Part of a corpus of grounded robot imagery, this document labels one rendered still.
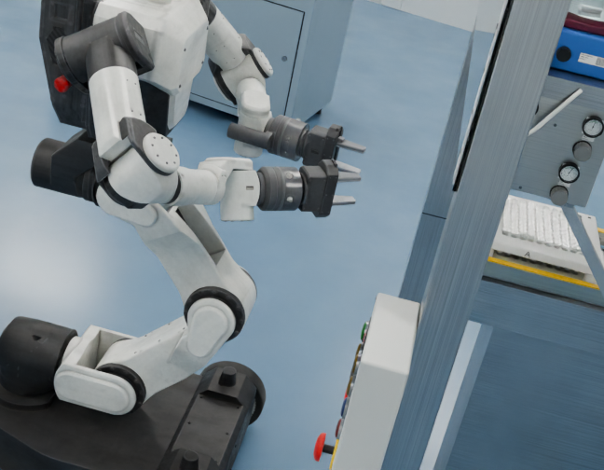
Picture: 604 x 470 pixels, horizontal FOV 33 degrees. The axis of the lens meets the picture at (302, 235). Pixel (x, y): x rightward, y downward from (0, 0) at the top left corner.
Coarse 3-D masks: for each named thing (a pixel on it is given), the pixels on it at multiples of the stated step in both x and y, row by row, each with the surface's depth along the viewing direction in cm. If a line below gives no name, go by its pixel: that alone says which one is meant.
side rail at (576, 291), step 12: (492, 264) 200; (492, 276) 202; (504, 276) 201; (516, 276) 201; (528, 276) 200; (540, 276) 200; (540, 288) 201; (552, 288) 200; (564, 288) 200; (576, 288) 199; (588, 288) 199; (588, 300) 200; (600, 300) 199
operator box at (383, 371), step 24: (384, 312) 132; (408, 312) 133; (384, 336) 127; (408, 336) 128; (360, 360) 122; (384, 360) 122; (408, 360) 123; (360, 384) 123; (384, 384) 122; (360, 408) 125; (384, 408) 124; (360, 432) 126; (384, 432) 125; (336, 456) 129; (360, 456) 128
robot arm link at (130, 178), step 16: (128, 160) 172; (112, 176) 174; (128, 176) 172; (144, 176) 172; (160, 176) 172; (176, 176) 176; (192, 176) 180; (208, 176) 185; (112, 192) 175; (128, 192) 174; (144, 192) 174; (160, 192) 174; (176, 192) 177; (192, 192) 180; (208, 192) 184; (128, 208) 177
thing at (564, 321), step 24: (480, 288) 204; (504, 288) 202; (528, 288) 203; (480, 312) 206; (504, 312) 205; (528, 312) 204; (552, 312) 203; (576, 312) 202; (600, 312) 201; (528, 336) 206; (552, 336) 205; (576, 336) 204; (600, 336) 203
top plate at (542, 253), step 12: (540, 204) 220; (588, 216) 219; (552, 228) 210; (588, 228) 214; (504, 240) 202; (516, 240) 203; (552, 240) 206; (504, 252) 201; (516, 252) 201; (540, 252) 200; (552, 252) 201; (564, 252) 202; (600, 252) 205; (552, 264) 201; (564, 264) 200; (576, 264) 199
